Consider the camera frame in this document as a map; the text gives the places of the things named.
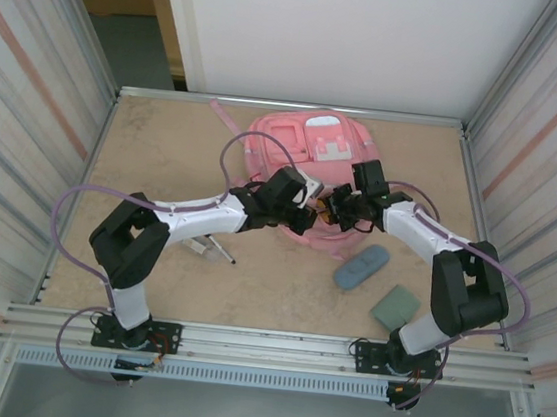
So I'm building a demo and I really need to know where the blue fabric pencil case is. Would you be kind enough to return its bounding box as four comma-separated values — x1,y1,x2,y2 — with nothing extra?
332,239,392,296

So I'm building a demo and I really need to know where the black marker pen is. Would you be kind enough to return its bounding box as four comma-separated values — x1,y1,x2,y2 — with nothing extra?
206,234,241,266

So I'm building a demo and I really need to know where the pink student backpack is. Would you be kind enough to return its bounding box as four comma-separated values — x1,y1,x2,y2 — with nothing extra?
193,98,386,266

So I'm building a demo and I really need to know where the short black right gripper cable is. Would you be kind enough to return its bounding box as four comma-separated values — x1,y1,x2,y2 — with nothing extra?
352,215,377,236

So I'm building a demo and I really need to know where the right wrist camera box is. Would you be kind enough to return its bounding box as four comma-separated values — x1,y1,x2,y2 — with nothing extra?
348,159,393,201

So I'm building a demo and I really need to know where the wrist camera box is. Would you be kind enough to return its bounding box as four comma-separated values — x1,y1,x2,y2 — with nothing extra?
348,159,393,201
263,164,325,210

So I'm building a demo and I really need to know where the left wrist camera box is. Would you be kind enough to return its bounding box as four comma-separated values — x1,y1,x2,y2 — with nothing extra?
263,164,325,210

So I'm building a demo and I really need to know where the wide aluminium table rail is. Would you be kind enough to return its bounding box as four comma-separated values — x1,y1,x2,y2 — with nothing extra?
0,293,543,400

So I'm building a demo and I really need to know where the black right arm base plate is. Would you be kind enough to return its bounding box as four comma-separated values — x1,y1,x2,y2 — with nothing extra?
349,338,447,384

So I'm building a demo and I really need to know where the narrow aluminium table rail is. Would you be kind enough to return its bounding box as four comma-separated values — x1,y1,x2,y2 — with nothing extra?
116,80,473,137

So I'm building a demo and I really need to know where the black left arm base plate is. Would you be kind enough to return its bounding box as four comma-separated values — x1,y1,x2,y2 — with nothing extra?
90,312,185,357

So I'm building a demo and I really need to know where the white slotted cable duct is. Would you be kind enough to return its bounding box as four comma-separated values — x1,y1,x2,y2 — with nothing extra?
13,342,390,407

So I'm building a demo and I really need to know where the aluminium enclosure side panel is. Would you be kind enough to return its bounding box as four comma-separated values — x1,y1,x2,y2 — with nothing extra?
0,0,132,417
428,0,557,417

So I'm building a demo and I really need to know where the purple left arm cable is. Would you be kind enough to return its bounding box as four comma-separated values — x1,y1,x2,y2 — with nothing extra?
33,112,312,406

